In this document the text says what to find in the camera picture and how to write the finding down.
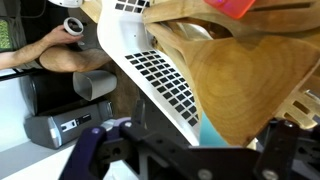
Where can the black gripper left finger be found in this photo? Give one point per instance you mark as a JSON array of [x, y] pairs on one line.
[[138, 112]]

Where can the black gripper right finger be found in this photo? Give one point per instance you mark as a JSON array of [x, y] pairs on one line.
[[268, 136]]

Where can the large wooden spoon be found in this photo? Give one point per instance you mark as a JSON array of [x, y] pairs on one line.
[[243, 86]]

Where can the person's bare forearm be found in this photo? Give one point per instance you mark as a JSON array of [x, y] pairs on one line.
[[23, 54]]

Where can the person's bare hand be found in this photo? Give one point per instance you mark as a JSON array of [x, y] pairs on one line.
[[58, 36]]

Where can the black round table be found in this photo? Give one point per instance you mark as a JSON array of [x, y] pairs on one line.
[[160, 123]]

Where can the slotted wooden spatula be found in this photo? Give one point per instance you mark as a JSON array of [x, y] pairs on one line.
[[290, 113]]

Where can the grey plastic cup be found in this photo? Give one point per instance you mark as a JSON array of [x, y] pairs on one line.
[[96, 81]]

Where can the teal silicone spatula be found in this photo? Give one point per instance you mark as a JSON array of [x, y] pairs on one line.
[[211, 133]]

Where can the person's bare leg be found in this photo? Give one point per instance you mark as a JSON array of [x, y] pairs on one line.
[[73, 60]]

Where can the white plastic basket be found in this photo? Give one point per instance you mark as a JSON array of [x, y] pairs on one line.
[[120, 30]]

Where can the black round bin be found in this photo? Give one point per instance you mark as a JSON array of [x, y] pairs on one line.
[[50, 93]]

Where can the grey speaker box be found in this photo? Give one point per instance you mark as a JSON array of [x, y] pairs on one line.
[[43, 130]]

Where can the red silicone spatula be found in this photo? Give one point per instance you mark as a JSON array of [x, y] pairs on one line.
[[230, 6]]

